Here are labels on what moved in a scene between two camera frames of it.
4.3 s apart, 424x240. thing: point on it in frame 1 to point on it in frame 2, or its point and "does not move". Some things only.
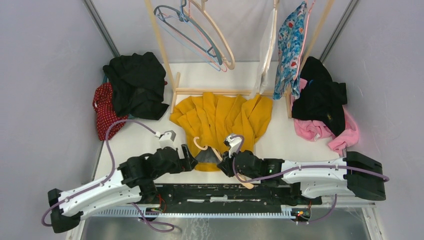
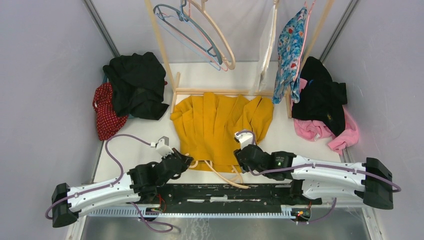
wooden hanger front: [248, 184] to [234, 169]
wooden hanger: [276, 6] does not move
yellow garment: [209, 119] does not move
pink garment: [314, 130] does not move
